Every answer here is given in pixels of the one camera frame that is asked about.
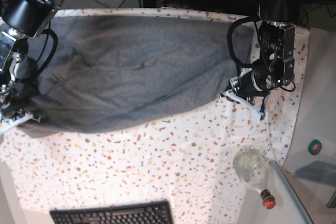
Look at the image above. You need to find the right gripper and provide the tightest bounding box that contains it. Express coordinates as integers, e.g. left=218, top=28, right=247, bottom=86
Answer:
left=1, top=77, right=25, bottom=119

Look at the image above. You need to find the grey t-shirt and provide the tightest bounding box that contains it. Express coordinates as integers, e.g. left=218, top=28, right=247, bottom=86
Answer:
left=15, top=15, right=256, bottom=139

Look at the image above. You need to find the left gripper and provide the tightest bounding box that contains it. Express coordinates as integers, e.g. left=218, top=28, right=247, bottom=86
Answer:
left=228, top=70, right=268, bottom=100

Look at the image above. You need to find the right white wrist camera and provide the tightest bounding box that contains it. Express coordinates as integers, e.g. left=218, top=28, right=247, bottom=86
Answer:
left=1, top=112, right=34, bottom=135

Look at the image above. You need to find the terrazzo pattern tablecloth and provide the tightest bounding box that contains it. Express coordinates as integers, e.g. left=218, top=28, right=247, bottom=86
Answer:
left=1, top=8, right=310, bottom=223

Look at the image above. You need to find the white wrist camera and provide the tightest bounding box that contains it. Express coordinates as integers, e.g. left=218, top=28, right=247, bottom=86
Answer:
left=1, top=112, right=34, bottom=135
left=219, top=90, right=269, bottom=124

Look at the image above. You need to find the black keyboard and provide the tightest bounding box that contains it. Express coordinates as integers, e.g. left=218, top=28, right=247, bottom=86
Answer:
left=49, top=201, right=174, bottom=224

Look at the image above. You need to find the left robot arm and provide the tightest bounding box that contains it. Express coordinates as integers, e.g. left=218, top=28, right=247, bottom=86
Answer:
left=227, top=0, right=299, bottom=99

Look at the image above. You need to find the clear bottle with red cap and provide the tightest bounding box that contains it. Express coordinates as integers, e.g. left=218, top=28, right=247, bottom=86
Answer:
left=233, top=146, right=276, bottom=210

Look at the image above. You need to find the grey metal bar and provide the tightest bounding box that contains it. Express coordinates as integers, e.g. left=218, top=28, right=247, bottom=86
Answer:
left=269, top=161, right=313, bottom=223

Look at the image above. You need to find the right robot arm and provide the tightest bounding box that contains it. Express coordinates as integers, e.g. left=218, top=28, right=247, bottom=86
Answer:
left=1, top=0, right=64, bottom=120

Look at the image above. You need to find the green tape roll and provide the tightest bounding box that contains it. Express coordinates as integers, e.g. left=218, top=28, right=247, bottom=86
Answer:
left=308, top=140, right=322, bottom=155

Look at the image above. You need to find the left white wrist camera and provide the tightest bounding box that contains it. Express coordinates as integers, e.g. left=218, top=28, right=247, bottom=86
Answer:
left=219, top=90, right=269, bottom=124

